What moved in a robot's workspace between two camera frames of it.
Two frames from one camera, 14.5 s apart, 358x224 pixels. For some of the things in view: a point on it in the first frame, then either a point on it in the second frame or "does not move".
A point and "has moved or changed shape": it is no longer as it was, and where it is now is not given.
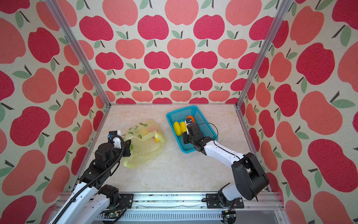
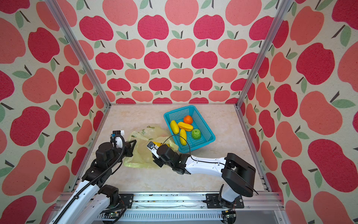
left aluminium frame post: [60, 16] does not move
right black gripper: [185, 138] -> [157, 160]
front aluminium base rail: [167, 208] does not move
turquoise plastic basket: [181, 115] does not move
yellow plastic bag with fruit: [148, 139] has moved or changed shape
